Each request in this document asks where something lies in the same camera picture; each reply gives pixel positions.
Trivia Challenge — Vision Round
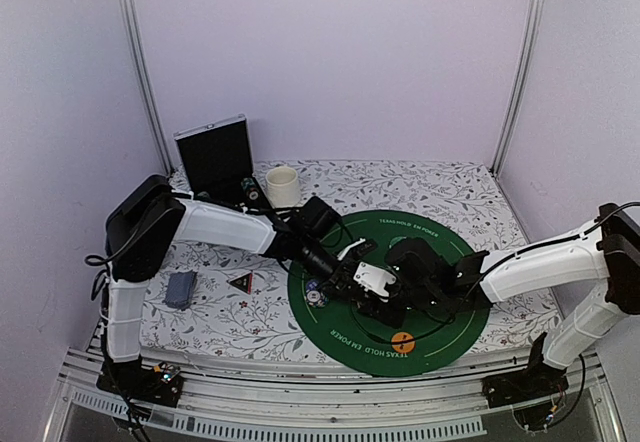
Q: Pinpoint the green round poker mat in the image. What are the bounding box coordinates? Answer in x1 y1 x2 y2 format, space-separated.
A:
288 210 491 377

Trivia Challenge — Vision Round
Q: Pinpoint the poker chip row right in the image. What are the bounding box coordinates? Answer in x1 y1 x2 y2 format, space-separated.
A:
241 177 262 202

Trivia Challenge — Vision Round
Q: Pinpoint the left aluminium frame post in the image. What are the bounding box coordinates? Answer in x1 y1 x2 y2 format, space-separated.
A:
119 0 174 174

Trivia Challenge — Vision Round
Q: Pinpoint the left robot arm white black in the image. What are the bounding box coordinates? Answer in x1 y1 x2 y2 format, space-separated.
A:
84 175 362 396

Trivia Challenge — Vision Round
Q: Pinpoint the small poker chip stack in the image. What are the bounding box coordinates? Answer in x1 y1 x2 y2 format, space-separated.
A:
305 279 329 308

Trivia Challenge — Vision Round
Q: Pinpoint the aluminium frame post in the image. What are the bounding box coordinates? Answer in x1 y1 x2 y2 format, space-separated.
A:
119 0 174 174
490 0 545 179

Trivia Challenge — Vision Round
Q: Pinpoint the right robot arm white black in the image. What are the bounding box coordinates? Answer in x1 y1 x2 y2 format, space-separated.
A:
352 202 639 398

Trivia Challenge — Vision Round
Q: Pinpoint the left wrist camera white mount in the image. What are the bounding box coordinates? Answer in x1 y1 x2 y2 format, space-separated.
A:
337 238 378 262

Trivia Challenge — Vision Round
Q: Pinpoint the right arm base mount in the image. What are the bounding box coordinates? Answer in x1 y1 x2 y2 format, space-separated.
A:
481 362 568 408

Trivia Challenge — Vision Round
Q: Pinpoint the orange big blind button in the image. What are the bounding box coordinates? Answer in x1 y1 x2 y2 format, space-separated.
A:
390 332 416 354

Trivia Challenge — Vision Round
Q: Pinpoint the aluminium poker chip case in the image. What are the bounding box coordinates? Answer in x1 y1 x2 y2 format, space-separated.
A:
174 114 271 209

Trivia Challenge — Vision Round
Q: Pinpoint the right aluminium frame post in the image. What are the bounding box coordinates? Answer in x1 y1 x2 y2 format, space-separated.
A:
490 0 545 179

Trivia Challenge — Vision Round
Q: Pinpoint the white ceramic cup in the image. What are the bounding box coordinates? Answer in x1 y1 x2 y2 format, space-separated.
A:
265 166 301 208

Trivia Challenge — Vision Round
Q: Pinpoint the blue playing card deck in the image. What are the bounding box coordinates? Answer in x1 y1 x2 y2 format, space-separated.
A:
163 271 197 310

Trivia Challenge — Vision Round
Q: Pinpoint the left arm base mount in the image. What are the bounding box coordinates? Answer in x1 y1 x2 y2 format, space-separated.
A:
96 360 184 408

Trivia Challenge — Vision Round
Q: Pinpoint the black triangular button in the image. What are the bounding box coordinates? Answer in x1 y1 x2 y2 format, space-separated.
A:
228 272 253 294

